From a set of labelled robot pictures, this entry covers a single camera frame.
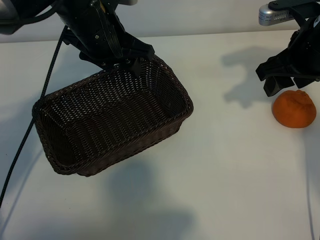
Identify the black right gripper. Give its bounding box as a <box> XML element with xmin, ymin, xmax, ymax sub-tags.
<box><xmin>255</xmin><ymin>14</ymin><xmax>320</xmax><ymax>98</ymax></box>

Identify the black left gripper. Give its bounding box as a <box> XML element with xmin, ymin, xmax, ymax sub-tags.
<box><xmin>58</xmin><ymin>0</ymin><xmax>155</xmax><ymax>77</ymax></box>

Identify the orange fruit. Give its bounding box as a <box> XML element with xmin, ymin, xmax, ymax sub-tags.
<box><xmin>271</xmin><ymin>89</ymin><xmax>317</xmax><ymax>129</ymax></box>

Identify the dark brown wicker basket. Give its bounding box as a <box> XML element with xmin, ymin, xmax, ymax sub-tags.
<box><xmin>31</xmin><ymin>53</ymin><xmax>195</xmax><ymax>178</ymax></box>

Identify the black flat ribbon cable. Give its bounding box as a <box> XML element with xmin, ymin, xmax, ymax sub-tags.
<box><xmin>91</xmin><ymin>0</ymin><xmax>125</xmax><ymax>61</ymax></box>

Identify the black braided cable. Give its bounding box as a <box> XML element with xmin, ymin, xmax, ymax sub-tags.
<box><xmin>0</xmin><ymin>26</ymin><xmax>70</xmax><ymax>210</ymax></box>

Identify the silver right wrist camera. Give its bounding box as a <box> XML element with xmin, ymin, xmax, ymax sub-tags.
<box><xmin>258</xmin><ymin>0</ymin><xmax>320</xmax><ymax>26</ymax></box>

